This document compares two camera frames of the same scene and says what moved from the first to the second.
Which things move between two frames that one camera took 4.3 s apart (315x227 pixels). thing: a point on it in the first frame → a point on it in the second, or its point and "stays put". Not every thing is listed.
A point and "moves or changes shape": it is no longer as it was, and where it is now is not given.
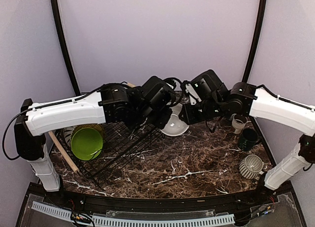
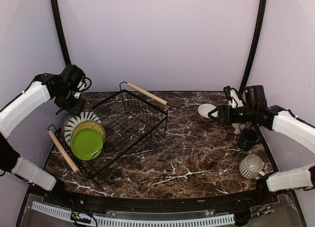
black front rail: (224, 203) stays put
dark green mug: (247, 142) stays put
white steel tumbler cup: (238, 122) stays put
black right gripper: (189, 116) → (223, 109)
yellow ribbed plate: (99, 127) stays put
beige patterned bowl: (175, 126) moves or changes shape
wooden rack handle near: (63, 152) stays put
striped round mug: (251, 167) stays put
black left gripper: (163, 121) → (76, 110)
